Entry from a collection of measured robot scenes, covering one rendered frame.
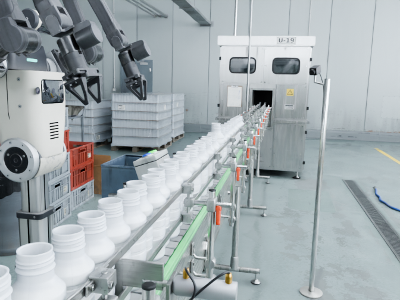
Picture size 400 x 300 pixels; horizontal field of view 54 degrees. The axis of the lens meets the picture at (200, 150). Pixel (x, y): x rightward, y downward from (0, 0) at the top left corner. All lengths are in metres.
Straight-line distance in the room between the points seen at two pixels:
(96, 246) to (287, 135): 5.58
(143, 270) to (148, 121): 7.42
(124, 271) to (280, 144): 5.53
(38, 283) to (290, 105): 5.67
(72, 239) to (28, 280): 0.07
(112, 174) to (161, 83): 10.11
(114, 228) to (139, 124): 7.46
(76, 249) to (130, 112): 7.61
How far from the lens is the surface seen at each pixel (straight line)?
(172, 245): 0.87
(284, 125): 6.02
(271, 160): 6.11
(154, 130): 7.95
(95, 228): 0.54
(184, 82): 11.83
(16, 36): 1.28
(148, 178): 0.76
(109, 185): 2.00
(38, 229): 1.61
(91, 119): 8.52
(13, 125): 1.50
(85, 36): 1.20
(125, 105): 8.10
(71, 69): 1.22
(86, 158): 4.65
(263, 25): 11.65
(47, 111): 1.50
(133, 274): 0.60
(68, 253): 0.50
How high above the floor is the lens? 1.34
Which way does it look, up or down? 9 degrees down
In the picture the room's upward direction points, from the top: 2 degrees clockwise
